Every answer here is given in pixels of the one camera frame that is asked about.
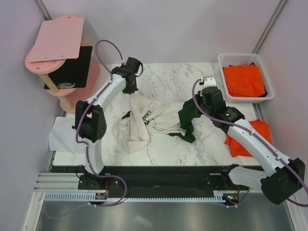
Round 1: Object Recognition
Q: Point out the cream and green t-shirt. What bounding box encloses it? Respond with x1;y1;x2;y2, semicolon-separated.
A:
114;94;201;154

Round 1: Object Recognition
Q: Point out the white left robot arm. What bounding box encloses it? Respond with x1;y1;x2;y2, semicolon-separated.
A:
73;57;143;189

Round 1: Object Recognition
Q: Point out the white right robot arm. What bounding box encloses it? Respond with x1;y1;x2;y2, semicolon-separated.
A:
192;86;308;207

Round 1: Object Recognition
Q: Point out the orange t-shirt in basket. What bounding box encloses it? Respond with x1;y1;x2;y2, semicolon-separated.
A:
223;64;266;97

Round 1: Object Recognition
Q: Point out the white plastic basket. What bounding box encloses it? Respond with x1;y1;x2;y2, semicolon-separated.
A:
218;52;274;103

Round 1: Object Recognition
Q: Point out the orange t-shirt on table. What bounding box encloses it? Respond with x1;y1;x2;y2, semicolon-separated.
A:
225;119;273;157

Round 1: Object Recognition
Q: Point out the black clipboard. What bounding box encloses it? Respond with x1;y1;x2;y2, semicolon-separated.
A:
48;46;92;89

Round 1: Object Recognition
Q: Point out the pink tiered shelf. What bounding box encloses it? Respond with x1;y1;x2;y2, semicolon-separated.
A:
25;15;101;114

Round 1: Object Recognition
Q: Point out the pink clipboard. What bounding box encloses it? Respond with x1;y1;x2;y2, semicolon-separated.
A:
29;17;84;63

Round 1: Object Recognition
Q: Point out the white folded t-shirt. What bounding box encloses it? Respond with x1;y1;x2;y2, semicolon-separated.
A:
49;117;83;154

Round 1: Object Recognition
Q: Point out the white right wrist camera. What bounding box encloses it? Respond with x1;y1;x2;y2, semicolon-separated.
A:
202;77;217;89

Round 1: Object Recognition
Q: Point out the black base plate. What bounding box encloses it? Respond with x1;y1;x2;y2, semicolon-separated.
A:
78;166;247;198

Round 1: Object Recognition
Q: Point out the white slotted cable duct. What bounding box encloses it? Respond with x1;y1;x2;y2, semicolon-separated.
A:
44;192;225;203

